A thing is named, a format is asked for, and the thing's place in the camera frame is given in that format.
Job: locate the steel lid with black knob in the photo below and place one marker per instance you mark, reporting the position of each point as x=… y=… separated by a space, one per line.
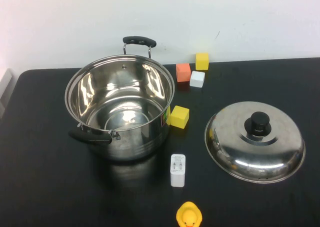
x=275 y=157

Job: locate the stainless steel stock pot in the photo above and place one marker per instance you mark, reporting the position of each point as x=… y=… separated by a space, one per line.
x=132 y=147

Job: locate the yellow cube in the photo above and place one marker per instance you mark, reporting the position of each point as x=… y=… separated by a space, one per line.
x=178 y=117
x=202 y=62

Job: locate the orange cube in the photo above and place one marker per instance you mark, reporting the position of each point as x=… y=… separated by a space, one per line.
x=183 y=73

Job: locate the white cube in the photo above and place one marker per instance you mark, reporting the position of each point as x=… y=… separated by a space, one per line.
x=197 y=79

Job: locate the white plug charger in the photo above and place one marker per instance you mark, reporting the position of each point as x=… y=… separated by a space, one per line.
x=177 y=177

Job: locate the yellow rubber duck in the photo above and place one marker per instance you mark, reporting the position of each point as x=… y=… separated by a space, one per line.
x=188 y=215

